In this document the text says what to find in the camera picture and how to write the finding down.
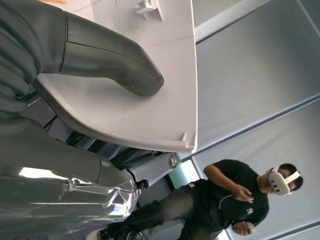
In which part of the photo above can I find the white VR headset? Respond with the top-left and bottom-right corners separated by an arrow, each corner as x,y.
266,167 -> 300,197

